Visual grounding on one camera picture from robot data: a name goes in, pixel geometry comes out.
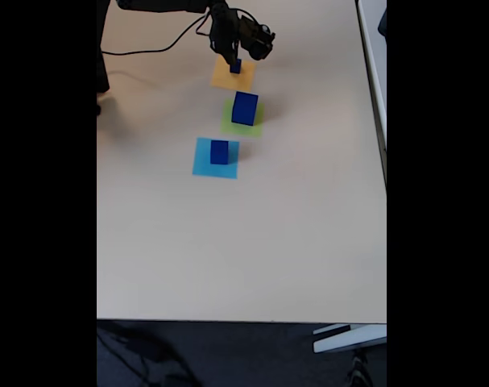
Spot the white neighbouring table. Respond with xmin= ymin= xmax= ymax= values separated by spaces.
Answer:
xmin=355 ymin=0 xmax=387 ymax=189

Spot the green paper square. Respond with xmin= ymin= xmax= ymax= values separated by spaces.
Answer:
xmin=220 ymin=98 xmax=266 ymax=139

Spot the black floor cable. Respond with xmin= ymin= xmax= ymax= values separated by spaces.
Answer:
xmin=97 ymin=325 xmax=199 ymax=387

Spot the medium blue cube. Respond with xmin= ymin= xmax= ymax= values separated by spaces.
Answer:
xmin=209 ymin=139 xmax=230 ymax=166

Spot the light blue paper square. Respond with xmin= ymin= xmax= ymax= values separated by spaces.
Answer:
xmin=192 ymin=136 xmax=241 ymax=181

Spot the white table foot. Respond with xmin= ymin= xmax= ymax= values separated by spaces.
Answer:
xmin=312 ymin=322 xmax=387 ymax=355

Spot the large blue cube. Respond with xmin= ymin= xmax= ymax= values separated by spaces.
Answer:
xmin=230 ymin=91 xmax=259 ymax=127

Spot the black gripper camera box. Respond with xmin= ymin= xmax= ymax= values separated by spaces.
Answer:
xmin=238 ymin=14 xmax=277 ymax=62

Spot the orange paper square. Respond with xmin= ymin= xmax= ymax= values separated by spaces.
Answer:
xmin=209 ymin=56 xmax=256 ymax=94

